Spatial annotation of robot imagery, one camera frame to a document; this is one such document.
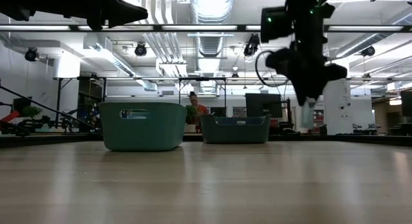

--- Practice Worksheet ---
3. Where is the person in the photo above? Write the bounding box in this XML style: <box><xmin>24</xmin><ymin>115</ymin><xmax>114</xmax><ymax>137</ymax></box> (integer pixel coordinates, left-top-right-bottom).
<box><xmin>189</xmin><ymin>91</ymin><xmax>210</xmax><ymax>116</ymax></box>

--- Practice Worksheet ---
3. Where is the small green background plant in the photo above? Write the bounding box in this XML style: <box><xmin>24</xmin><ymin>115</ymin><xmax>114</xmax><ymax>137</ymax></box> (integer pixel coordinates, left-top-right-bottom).
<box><xmin>21</xmin><ymin>105</ymin><xmax>42</xmax><ymax>120</ymax></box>

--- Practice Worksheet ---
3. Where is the dark background shelf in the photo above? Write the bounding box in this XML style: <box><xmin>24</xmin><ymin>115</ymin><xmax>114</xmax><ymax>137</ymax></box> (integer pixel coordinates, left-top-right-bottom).
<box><xmin>77</xmin><ymin>79</ymin><xmax>107</xmax><ymax>131</ymax></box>

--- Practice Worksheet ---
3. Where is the green plastic bin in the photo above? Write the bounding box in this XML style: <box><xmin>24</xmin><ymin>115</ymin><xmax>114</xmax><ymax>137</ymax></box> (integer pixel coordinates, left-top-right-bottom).
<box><xmin>98</xmin><ymin>102</ymin><xmax>188</xmax><ymax>152</ymax></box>

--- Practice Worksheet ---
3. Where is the small black background screen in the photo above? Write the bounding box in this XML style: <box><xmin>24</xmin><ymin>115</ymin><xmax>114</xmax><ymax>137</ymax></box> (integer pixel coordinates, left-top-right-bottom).
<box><xmin>12</xmin><ymin>97</ymin><xmax>32</xmax><ymax>114</ymax></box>

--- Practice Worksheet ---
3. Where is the black background rig frame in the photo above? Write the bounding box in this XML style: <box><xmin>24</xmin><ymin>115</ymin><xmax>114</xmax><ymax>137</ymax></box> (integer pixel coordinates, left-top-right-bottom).
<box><xmin>53</xmin><ymin>75</ymin><xmax>228</xmax><ymax>131</ymax></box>

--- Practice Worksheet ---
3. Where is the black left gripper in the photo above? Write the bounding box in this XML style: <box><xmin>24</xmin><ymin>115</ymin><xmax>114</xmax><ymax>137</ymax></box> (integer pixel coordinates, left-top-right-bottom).
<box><xmin>64</xmin><ymin>0</ymin><xmax>149</xmax><ymax>32</ymax></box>

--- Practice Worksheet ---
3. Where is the dark monitor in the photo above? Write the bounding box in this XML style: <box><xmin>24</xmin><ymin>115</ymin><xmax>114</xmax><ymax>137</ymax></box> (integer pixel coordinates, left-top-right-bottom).
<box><xmin>400</xmin><ymin>90</ymin><xmax>412</xmax><ymax>118</ymax></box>

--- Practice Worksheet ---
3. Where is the white rectangular ceiling duct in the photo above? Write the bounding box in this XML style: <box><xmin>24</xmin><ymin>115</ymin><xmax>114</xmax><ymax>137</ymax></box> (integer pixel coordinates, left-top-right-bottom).
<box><xmin>82</xmin><ymin>33</ymin><xmax>158</xmax><ymax>92</ymax></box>

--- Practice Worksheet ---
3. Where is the thin black rod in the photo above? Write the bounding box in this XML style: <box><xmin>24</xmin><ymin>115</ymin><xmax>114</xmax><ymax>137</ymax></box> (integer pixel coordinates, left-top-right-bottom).
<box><xmin>0</xmin><ymin>84</ymin><xmax>103</xmax><ymax>135</ymax></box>

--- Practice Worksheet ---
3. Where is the black aluminium table frame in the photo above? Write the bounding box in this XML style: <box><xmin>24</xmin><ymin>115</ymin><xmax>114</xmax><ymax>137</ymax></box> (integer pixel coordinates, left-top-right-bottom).
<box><xmin>0</xmin><ymin>133</ymin><xmax>412</xmax><ymax>149</ymax></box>

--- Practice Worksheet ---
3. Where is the black background monitor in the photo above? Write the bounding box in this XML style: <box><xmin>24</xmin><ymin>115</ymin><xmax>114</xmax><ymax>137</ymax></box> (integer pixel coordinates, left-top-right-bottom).
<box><xmin>245</xmin><ymin>93</ymin><xmax>283</xmax><ymax>118</ymax></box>

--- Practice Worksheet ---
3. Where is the black frame bar with lights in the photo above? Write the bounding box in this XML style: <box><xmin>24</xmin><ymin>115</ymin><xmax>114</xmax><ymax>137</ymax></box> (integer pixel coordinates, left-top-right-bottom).
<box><xmin>0</xmin><ymin>23</ymin><xmax>412</xmax><ymax>33</ymax></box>

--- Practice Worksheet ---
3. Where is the red background shelf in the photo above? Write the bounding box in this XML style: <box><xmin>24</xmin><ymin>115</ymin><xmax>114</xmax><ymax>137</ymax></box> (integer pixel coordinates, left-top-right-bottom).
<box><xmin>308</xmin><ymin>108</ymin><xmax>324</xmax><ymax>135</ymax></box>

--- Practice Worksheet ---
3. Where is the background plant in white pot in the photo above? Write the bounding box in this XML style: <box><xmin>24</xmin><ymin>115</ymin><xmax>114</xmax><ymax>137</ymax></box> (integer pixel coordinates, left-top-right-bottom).
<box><xmin>184</xmin><ymin>104</ymin><xmax>200</xmax><ymax>133</ymax></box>

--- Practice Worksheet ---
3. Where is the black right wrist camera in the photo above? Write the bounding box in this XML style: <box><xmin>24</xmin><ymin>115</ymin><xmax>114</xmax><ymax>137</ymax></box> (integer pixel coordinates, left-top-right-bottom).
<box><xmin>259</xmin><ymin>6</ymin><xmax>294</xmax><ymax>44</ymax></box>

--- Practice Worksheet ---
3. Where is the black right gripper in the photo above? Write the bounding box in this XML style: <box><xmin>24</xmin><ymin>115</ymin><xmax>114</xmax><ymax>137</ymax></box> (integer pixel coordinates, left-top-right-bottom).
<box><xmin>265</xmin><ymin>37</ymin><xmax>348</xmax><ymax>106</ymax></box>

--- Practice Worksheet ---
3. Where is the black hanging cable reel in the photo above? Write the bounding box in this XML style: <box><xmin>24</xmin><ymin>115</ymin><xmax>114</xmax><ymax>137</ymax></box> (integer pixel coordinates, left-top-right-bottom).
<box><xmin>134</xmin><ymin>42</ymin><xmax>148</xmax><ymax>57</ymax></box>
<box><xmin>360</xmin><ymin>45</ymin><xmax>376</xmax><ymax>57</ymax></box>
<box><xmin>24</xmin><ymin>47</ymin><xmax>40</xmax><ymax>62</ymax></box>
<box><xmin>243</xmin><ymin>33</ymin><xmax>261</xmax><ymax>57</ymax></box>

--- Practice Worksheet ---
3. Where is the silver round ceiling duct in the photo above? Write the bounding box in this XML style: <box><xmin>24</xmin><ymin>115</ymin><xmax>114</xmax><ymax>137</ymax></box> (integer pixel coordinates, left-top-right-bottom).
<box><xmin>189</xmin><ymin>0</ymin><xmax>235</xmax><ymax>57</ymax></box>

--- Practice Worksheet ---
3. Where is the dark blue plastic bin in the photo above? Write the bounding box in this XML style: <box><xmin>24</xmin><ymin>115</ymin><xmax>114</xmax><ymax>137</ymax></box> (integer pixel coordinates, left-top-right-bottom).
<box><xmin>200</xmin><ymin>113</ymin><xmax>272</xmax><ymax>144</ymax></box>

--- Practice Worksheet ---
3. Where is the red background robot part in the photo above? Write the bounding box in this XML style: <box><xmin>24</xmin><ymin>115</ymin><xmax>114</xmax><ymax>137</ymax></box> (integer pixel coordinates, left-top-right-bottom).
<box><xmin>0</xmin><ymin>110</ymin><xmax>21</xmax><ymax>124</ymax></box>

